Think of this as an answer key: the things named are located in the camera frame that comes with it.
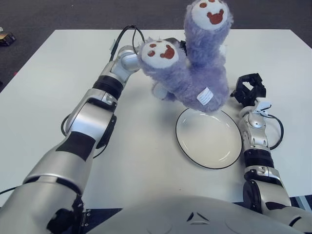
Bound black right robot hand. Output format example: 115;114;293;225
230;72;267;107

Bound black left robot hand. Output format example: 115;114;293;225
163;37;189;55

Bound purple bunny plush doll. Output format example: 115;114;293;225
136;0;234;113

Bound white plate with black rim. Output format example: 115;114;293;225
175;107;242;170

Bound grey metal table leg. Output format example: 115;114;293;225
298;195;312;212

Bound grey robot torso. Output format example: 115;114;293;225
85;194;312;234

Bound black and yellow box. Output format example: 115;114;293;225
0;31;17;47

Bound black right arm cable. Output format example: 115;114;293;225
264;113;285;150

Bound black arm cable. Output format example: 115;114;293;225
60;24;147;159
264;113;285;150

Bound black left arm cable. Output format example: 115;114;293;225
60;24;147;159

